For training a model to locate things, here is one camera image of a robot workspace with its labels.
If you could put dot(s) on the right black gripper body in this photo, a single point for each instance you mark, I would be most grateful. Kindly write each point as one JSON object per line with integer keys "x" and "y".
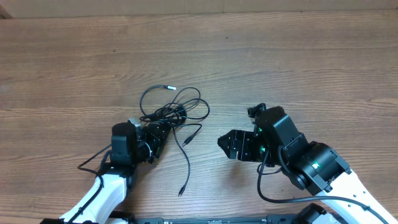
{"x": 253, "y": 149}

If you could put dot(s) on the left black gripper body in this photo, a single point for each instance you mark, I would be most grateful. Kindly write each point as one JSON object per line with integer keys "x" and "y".
{"x": 148, "y": 144}

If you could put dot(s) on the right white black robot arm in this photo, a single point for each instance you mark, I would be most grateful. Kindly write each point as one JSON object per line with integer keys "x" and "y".
{"x": 311, "y": 166}

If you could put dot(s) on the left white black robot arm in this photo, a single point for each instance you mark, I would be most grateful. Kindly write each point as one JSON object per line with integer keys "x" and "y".
{"x": 131, "y": 145}

